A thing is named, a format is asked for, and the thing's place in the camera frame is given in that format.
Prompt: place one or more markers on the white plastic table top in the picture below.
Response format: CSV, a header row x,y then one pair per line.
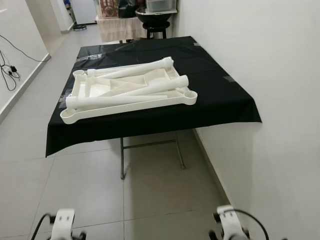
x,y
97,90

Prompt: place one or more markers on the black tablecloth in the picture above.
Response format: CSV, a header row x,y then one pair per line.
x,y
210,100

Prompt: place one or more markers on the grey tape patch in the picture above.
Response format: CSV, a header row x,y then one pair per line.
x,y
229,78

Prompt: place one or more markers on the clear plastic sheet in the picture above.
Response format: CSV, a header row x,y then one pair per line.
x,y
90,56

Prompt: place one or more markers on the beige cloth covered table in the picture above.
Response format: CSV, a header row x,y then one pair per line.
x,y
117,30

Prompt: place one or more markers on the white cabinet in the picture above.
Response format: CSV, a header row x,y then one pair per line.
x,y
86,11

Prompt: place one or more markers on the red patterned box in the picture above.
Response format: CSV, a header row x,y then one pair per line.
x,y
109,7

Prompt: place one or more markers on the black bag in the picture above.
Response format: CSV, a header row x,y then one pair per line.
x,y
132,7

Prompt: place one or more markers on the clear plastic storage box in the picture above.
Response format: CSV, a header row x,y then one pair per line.
x,y
161,5

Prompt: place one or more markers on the grey metal table frame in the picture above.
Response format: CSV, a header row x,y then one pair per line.
x,y
122,160

